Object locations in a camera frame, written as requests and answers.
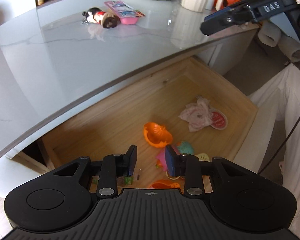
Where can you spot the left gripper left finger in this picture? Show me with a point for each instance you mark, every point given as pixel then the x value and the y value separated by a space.
pixel 112 167

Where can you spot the pink pig squishy toy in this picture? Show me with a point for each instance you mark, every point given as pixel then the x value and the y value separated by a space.
pixel 161 161

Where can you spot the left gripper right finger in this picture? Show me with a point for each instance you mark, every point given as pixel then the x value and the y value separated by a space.
pixel 187 166

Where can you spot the white trousers leg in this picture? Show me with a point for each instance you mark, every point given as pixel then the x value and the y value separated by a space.
pixel 287 84

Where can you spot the yellow pink toy camera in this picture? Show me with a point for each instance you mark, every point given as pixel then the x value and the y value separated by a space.
pixel 203 157

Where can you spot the white marble-top cabinet table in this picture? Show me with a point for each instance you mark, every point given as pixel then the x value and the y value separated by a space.
pixel 51 62

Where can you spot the black haired doll figure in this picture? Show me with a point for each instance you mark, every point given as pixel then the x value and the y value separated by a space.
pixel 105 19

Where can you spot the pink checked cloth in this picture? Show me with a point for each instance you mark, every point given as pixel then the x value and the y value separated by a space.
pixel 198 115

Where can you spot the wooden drawer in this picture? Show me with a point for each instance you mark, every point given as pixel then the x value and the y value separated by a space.
pixel 116 122

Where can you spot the red snack packet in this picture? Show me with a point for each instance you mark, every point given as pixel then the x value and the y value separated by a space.
pixel 128 181

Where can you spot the orange pumpkin half shell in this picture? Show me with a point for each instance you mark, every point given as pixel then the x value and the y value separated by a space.
pixel 156 135

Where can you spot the pink packaged card toy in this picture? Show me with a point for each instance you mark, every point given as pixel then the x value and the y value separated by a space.
pixel 127 14

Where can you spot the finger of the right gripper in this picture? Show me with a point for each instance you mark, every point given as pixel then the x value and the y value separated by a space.
pixel 239 10
pixel 213 26

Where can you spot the teal squishy toy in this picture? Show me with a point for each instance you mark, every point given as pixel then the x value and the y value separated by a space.
pixel 185 147

